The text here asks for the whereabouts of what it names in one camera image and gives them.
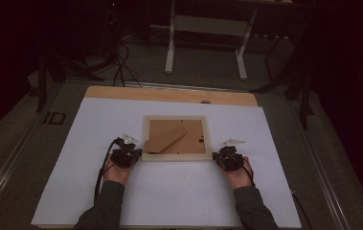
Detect metal floor rail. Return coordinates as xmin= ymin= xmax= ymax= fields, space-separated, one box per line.
xmin=0 ymin=104 xmax=48 ymax=221
xmin=285 ymin=102 xmax=352 ymax=230

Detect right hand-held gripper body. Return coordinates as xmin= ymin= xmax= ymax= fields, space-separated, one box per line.
xmin=212 ymin=138 xmax=248 ymax=173

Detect pale wooden picture frame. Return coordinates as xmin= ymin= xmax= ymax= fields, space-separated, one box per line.
xmin=141 ymin=115 xmax=214 ymax=162

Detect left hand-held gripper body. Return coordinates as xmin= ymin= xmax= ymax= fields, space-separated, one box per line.
xmin=109 ymin=133 xmax=144 ymax=170

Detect black floor cables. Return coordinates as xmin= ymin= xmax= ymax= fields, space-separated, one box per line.
xmin=111 ymin=39 xmax=144 ymax=89

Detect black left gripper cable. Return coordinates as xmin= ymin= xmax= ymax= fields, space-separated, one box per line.
xmin=93 ymin=137 xmax=121 ymax=204

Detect black metal stand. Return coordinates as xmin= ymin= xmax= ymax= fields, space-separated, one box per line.
xmin=250 ymin=32 xmax=316 ymax=130
xmin=34 ymin=47 xmax=106 ymax=113

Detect person's right hand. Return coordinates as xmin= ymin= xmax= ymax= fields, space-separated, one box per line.
xmin=222 ymin=155 xmax=254 ymax=190

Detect white metal desk frame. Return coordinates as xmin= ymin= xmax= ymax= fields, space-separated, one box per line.
xmin=164 ymin=0 xmax=260 ymax=81

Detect person's left hand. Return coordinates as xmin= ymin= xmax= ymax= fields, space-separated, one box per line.
xmin=102 ymin=155 xmax=136 ymax=187

